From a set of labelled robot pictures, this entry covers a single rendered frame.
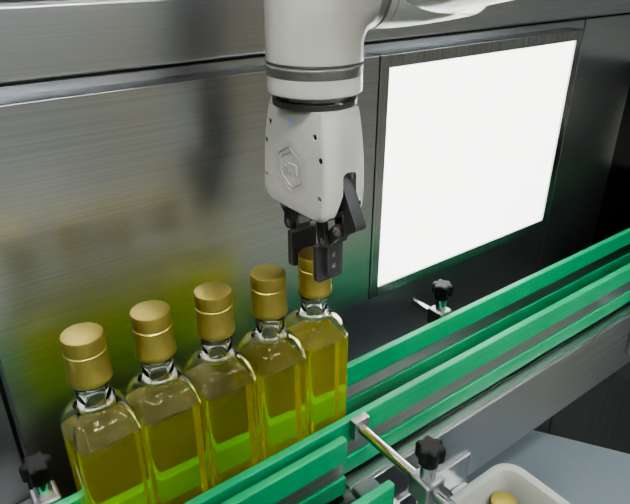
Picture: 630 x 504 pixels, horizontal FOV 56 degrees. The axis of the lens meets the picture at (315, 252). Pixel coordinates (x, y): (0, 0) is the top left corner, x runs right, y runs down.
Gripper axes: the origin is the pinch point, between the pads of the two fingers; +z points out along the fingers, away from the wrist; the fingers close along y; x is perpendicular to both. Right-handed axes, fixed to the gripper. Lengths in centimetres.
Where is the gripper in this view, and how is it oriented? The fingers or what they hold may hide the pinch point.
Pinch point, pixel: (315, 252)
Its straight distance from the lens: 59.7
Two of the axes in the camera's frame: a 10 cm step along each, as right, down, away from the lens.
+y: 6.0, 3.6, -7.1
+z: 0.0, 8.9, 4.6
